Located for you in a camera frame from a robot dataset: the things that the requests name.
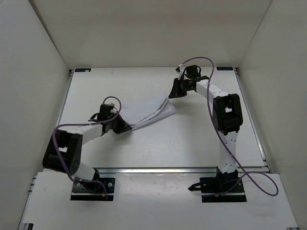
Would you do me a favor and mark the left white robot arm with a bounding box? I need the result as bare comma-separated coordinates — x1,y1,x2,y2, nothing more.
42,103,132,191

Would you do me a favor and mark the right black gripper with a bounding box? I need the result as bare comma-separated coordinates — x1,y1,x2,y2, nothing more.
169,78,192,99

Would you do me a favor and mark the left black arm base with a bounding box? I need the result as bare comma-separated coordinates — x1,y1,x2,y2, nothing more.
70,177,116,201

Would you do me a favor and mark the blue corner label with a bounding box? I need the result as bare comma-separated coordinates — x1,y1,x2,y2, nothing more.
216,67,233,71
74,68,91,72

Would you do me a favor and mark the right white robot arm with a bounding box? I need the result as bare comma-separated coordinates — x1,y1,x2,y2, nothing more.
168,65,243,192

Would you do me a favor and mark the right blue corner label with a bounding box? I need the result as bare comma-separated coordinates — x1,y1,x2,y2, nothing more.
216,67,233,71

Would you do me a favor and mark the white fabric skirt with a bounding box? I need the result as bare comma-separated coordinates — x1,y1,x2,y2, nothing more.
120,93,177,130

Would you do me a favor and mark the left blue corner label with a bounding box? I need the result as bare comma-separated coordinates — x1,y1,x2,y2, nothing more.
74,68,91,72

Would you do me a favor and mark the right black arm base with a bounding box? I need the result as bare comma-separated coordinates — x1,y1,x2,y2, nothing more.
188,170,247,203

